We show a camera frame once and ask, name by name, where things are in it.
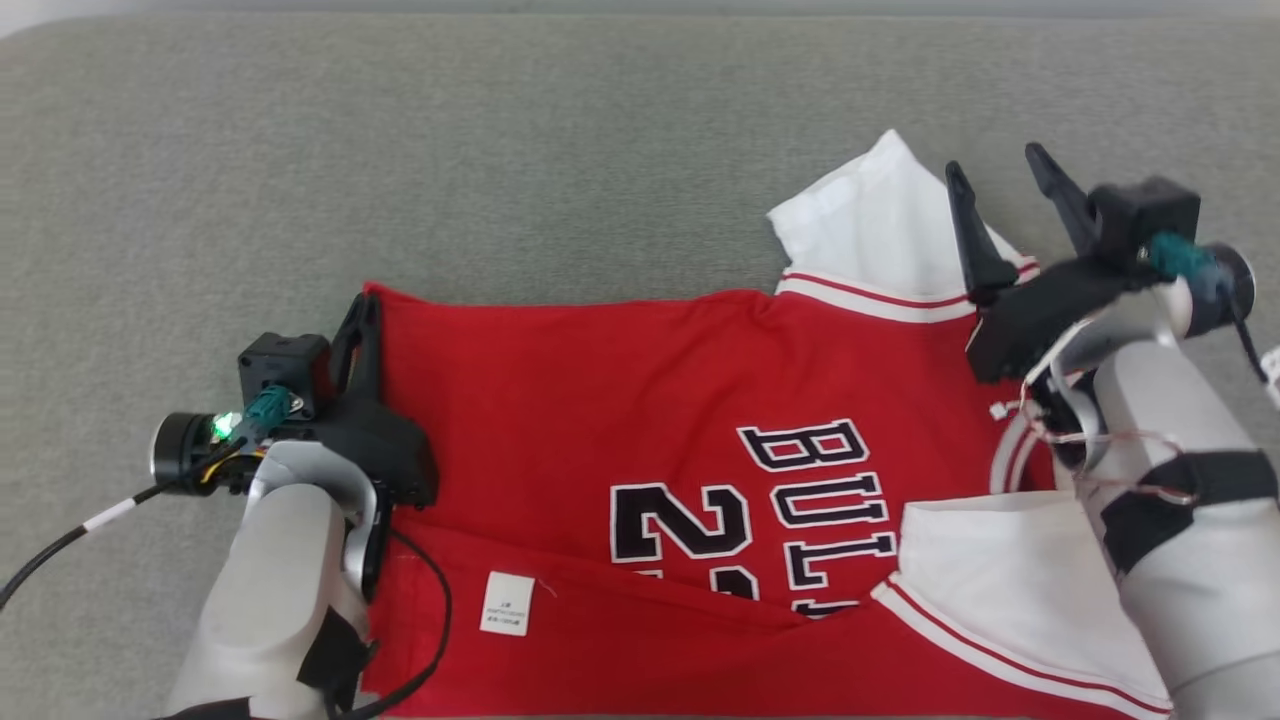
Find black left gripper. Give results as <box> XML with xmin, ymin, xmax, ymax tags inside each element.
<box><xmin>289</xmin><ymin>292</ymin><xmax>440</xmax><ymax>510</ymax></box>

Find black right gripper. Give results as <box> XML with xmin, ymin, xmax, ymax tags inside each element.
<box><xmin>945</xmin><ymin>142</ymin><xmax>1167</xmax><ymax>384</ymax></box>

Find red white basketball jersey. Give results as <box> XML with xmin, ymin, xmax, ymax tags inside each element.
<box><xmin>358</xmin><ymin>128</ymin><xmax>1177</xmax><ymax>720</ymax></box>

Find grey fabric sofa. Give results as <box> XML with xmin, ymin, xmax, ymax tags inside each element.
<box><xmin>0</xmin><ymin>10</ymin><xmax>1280</xmax><ymax>720</ymax></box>

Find teal left camera connector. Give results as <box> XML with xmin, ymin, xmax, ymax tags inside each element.
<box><xmin>244</xmin><ymin>387</ymin><xmax>294</xmax><ymax>437</ymax></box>

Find teal camera connector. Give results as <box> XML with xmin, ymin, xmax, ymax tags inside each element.
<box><xmin>1147</xmin><ymin>231</ymin><xmax>1227</xmax><ymax>302</ymax></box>
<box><xmin>244</xmin><ymin>387</ymin><xmax>294</xmax><ymax>437</ymax></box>

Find teal right camera connector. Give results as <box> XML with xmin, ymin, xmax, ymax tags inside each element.
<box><xmin>1147</xmin><ymin>231</ymin><xmax>1227</xmax><ymax>302</ymax></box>

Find black right camera cable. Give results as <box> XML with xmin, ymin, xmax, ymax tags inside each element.
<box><xmin>1225</xmin><ymin>285</ymin><xmax>1273</xmax><ymax>387</ymax></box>

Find black camera cable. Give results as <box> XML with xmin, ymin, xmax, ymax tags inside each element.
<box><xmin>1225</xmin><ymin>285</ymin><xmax>1273</xmax><ymax>387</ymax></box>
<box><xmin>0</xmin><ymin>438</ymin><xmax>247</xmax><ymax>612</ymax></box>

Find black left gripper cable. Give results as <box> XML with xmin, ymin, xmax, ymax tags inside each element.
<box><xmin>338</xmin><ymin>524</ymin><xmax>454</xmax><ymax>720</ymax></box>

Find black left camera cable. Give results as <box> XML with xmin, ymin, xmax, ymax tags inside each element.
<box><xmin>0</xmin><ymin>438</ymin><xmax>247</xmax><ymax>612</ymax></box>

